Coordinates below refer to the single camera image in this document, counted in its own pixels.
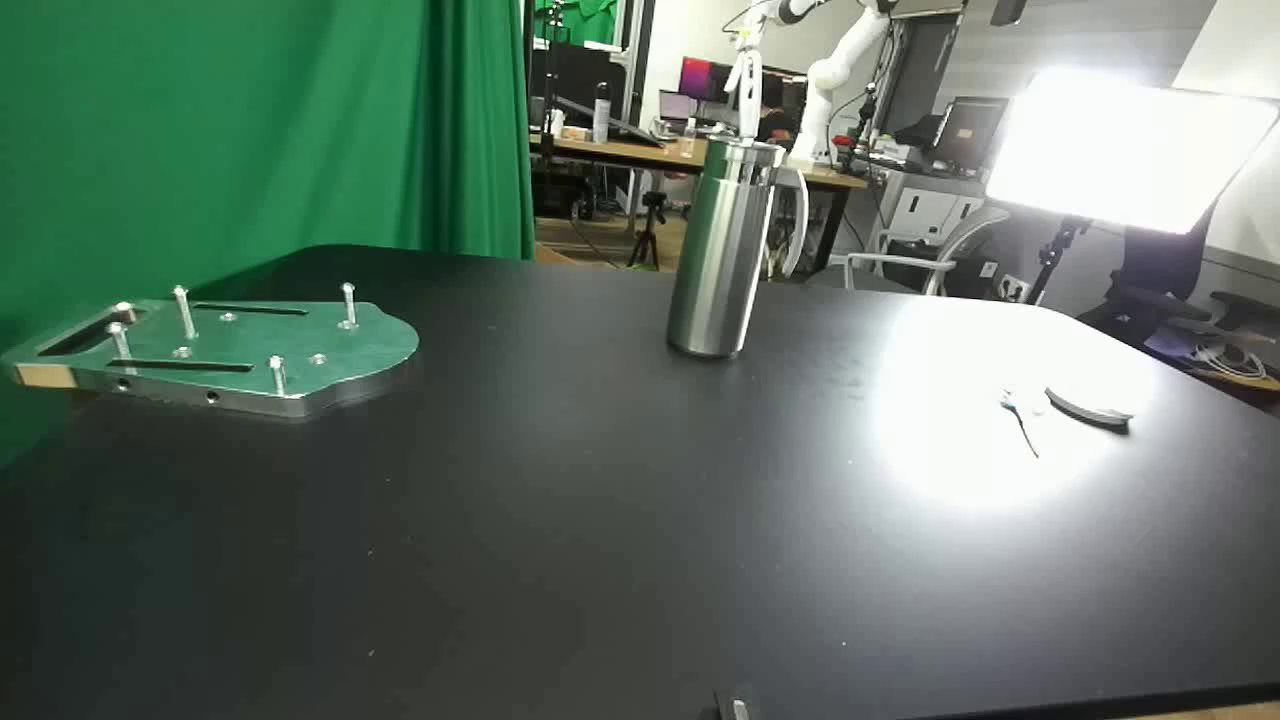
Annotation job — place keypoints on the small wooden block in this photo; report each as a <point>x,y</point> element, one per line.
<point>43,376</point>

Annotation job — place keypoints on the wooden desk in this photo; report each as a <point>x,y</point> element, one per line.
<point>641,150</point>

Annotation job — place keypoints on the black monitor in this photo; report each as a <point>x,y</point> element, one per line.
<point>573,80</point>

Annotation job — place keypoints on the steel bolt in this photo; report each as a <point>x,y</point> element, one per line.
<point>279,376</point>
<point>187,313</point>
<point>121,338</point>
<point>351,305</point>

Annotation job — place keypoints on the black office chair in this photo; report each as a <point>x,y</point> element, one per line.
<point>1144,272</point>

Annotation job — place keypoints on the stainless steel thermos flask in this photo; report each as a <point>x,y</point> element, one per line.
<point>722,266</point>

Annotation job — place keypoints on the black light stand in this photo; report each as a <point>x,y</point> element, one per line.
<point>1058,262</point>

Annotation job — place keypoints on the white round lid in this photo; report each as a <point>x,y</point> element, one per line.
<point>1084,407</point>

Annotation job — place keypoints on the white drawer cabinet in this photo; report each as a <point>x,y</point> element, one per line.
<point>934,213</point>

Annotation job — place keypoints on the monitor with pink screen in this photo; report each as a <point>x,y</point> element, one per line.
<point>701,79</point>

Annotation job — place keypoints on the bright softbox light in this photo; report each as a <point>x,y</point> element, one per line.
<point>1135,146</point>

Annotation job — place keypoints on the bottle on desk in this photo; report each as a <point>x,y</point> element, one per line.
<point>602,117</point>

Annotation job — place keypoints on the white bottle brush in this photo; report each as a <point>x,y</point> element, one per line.
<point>745,67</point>

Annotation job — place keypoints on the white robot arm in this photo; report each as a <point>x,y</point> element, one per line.
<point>833,80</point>

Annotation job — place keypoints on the small black tripod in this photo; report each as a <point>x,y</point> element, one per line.
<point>645,228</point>

